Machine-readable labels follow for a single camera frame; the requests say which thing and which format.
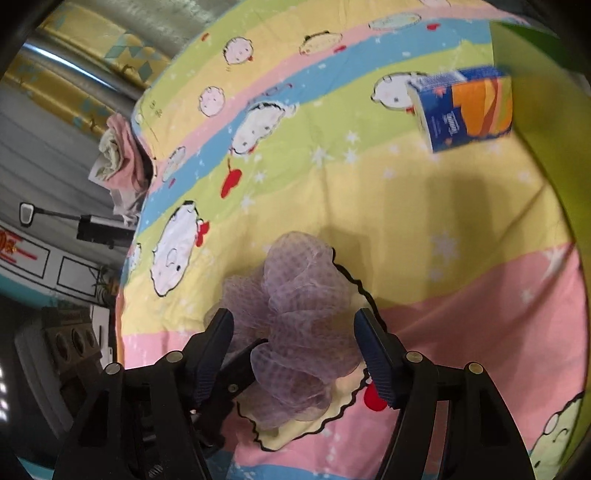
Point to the pink towel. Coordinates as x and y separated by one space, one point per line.
134 157

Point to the grey curtain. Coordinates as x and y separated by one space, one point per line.
194 18

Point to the striped cartoon printed blanket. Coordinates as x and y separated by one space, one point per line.
415 207

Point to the dark box with round holes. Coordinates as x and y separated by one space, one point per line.
69 341

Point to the blue orange tissue pack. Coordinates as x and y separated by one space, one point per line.
461 110

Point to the black stand device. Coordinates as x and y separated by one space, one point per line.
99 228

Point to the beige garment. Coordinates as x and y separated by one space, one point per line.
111 154

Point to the yellow patterned curtain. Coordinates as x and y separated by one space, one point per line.
92 46

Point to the grey garment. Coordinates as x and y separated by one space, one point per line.
124 203

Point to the white cabinet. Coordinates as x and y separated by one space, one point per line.
74 272

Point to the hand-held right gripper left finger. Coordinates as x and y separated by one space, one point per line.
214 355

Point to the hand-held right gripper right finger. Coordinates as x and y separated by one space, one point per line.
376 355

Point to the purple mesh scrunchie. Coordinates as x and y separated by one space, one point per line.
300 295

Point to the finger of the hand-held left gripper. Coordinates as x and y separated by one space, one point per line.
233 387

